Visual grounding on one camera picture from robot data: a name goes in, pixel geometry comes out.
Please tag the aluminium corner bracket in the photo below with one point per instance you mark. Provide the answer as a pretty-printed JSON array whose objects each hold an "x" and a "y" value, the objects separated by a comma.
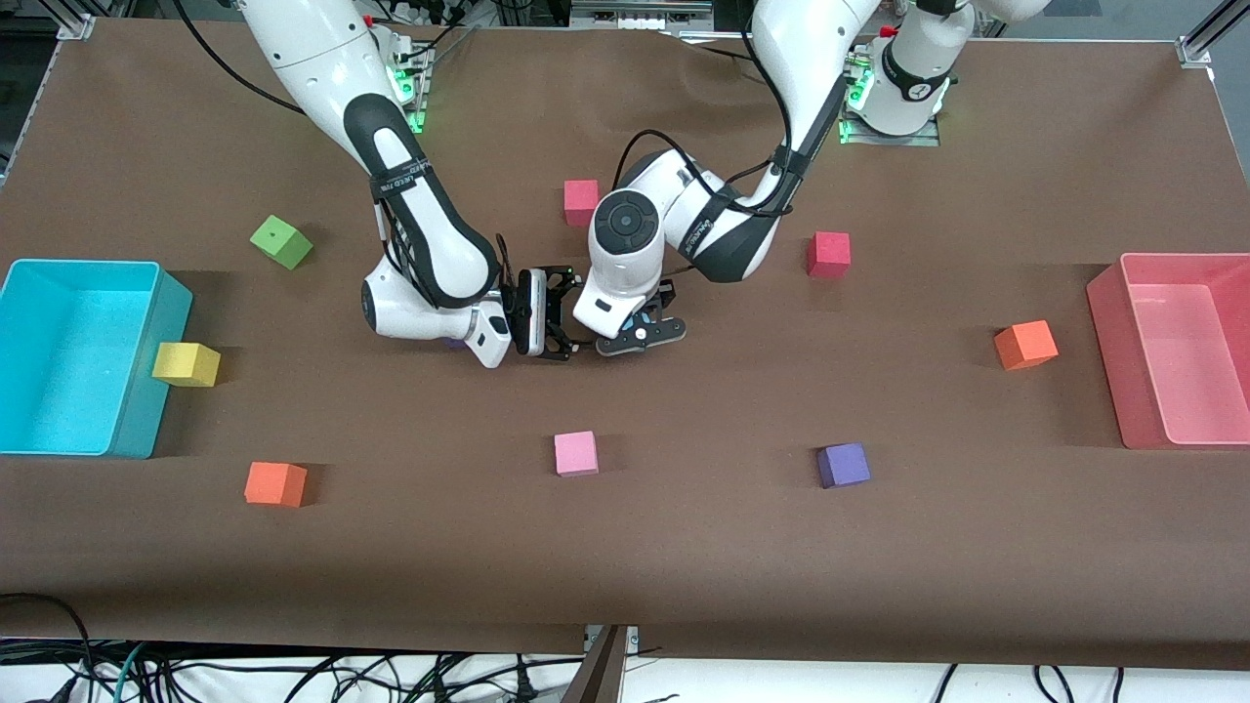
[
  {"x": 76, "y": 26},
  {"x": 1193, "y": 51}
]

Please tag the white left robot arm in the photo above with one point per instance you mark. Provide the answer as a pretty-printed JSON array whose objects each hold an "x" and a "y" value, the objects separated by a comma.
[{"x": 723, "y": 244}]

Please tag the red foam block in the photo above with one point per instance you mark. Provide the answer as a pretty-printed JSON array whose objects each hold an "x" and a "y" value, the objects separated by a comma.
[
  {"x": 581, "y": 202},
  {"x": 828, "y": 254}
]

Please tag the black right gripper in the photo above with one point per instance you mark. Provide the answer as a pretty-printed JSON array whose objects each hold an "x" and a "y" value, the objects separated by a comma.
[{"x": 558, "y": 314}]

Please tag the dark metal bar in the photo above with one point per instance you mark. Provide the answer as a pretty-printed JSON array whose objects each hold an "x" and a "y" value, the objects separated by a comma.
[{"x": 598, "y": 679}]

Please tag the orange foam block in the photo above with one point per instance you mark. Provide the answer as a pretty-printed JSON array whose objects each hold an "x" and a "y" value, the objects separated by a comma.
[
  {"x": 1025, "y": 346},
  {"x": 273, "y": 484}
]

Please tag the light blue foam block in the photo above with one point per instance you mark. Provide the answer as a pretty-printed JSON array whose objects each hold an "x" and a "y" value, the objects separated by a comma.
[{"x": 648, "y": 319}]

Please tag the green foam block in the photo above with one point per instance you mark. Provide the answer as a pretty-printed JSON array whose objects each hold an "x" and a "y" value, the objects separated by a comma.
[{"x": 281, "y": 242}]

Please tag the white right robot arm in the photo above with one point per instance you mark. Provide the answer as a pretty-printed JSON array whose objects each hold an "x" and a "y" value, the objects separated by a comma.
[{"x": 430, "y": 244}]

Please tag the grey power strip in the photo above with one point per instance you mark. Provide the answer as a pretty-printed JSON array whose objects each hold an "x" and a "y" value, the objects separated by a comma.
[{"x": 635, "y": 20}]

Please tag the brown table cover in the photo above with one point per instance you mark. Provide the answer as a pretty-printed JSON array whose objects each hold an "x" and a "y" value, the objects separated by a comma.
[{"x": 684, "y": 547}]

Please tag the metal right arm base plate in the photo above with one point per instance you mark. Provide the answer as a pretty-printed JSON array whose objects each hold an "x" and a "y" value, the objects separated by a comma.
[{"x": 418, "y": 107}]

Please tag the grey metal bracket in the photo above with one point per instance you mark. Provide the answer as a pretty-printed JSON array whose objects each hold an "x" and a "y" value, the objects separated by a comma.
[{"x": 631, "y": 637}]

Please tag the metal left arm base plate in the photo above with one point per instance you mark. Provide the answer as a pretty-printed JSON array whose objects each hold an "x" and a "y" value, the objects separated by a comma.
[{"x": 889, "y": 141}]

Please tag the yellow foam block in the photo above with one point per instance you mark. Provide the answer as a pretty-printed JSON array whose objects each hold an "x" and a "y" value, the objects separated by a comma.
[{"x": 186, "y": 363}]

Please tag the pink plastic bin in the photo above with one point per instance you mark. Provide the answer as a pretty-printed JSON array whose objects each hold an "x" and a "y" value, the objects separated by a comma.
[{"x": 1182, "y": 361}]

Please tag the pink foam block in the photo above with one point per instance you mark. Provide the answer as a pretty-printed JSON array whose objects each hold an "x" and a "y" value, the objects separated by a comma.
[{"x": 576, "y": 453}]

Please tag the cyan plastic bin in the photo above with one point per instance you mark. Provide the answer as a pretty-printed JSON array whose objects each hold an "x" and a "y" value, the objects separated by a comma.
[{"x": 59, "y": 361}]

